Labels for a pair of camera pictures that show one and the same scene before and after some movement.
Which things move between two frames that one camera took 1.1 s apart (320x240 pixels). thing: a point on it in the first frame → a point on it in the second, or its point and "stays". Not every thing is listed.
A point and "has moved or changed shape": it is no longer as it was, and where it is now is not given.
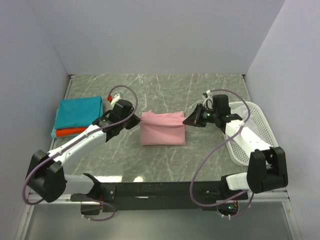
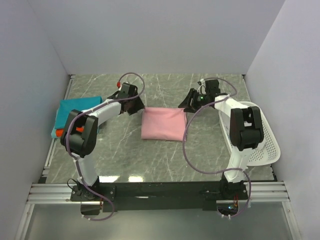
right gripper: x=195 y=118 → x=192 y=94
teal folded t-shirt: x=77 y=112 stays
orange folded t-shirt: x=67 y=132 stays
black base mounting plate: x=150 y=196 stays
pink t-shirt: x=162 y=129 has moved or changed shape
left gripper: x=135 y=120 → x=139 y=105
